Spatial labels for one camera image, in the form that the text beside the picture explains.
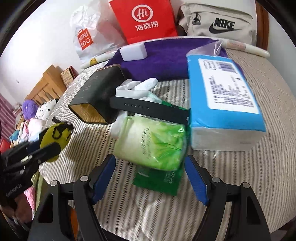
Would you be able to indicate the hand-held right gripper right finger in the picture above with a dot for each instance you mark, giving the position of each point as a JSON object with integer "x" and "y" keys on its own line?
{"x": 196, "y": 178}

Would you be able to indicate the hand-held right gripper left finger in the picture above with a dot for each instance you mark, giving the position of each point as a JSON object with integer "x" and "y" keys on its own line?
{"x": 104, "y": 176}

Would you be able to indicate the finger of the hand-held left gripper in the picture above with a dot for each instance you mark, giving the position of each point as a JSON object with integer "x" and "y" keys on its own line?
{"x": 48, "y": 151}
{"x": 18, "y": 150}

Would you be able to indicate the yellow black pouch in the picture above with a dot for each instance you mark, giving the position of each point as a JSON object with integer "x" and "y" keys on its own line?
{"x": 49, "y": 136}

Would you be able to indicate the green wet wipes packet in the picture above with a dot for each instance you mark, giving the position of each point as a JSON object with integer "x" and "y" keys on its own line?
{"x": 150, "y": 143}

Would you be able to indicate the white glove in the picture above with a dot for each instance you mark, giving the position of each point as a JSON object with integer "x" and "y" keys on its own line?
{"x": 138, "y": 87}

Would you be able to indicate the olive green sheet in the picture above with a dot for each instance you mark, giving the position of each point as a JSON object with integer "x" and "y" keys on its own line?
{"x": 38, "y": 187}

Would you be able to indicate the grey striped bed sheet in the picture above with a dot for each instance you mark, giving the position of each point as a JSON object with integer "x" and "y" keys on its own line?
{"x": 231, "y": 185}

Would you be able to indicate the red striped curtain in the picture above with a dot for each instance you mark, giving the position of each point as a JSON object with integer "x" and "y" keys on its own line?
{"x": 7, "y": 113}

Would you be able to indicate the white dotted pillow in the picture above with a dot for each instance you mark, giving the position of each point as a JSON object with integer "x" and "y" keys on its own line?
{"x": 46, "y": 109}

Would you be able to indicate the purple plush toy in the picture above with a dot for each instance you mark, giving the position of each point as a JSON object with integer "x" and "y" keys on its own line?
{"x": 30, "y": 109}

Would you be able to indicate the blue tissue pack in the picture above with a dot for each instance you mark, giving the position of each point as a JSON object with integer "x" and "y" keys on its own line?
{"x": 208, "y": 120}

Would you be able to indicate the light wooden headboard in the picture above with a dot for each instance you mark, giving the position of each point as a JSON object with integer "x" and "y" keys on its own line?
{"x": 50, "y": 81}

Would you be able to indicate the brown printed box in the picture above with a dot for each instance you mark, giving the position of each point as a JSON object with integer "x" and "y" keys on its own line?
{"x": 68, "y": 76}

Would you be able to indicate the dark green box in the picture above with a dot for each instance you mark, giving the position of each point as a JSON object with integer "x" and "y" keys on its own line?
{"x": 97, "y": 90}

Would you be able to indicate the purple towel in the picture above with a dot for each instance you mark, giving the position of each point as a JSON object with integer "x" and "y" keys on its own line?
{"x": 166, "y": 58}

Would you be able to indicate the white sponge block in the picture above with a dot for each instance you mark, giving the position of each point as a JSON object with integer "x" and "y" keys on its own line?
{"x": 133, "y": 52}

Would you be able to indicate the clear plastic bag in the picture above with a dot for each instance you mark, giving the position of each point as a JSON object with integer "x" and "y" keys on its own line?
{"x": 203, "y": 49}

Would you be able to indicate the white plastic shopping bag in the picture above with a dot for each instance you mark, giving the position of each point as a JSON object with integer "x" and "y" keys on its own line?
{"x": 92, "y": 23}

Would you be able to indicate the beige sling bag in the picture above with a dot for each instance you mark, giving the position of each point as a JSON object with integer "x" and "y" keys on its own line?
{"x": 203, "y": 27}

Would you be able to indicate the red paper bag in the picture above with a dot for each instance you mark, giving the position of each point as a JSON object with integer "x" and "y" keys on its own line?
{"x": 150, "y": 30}

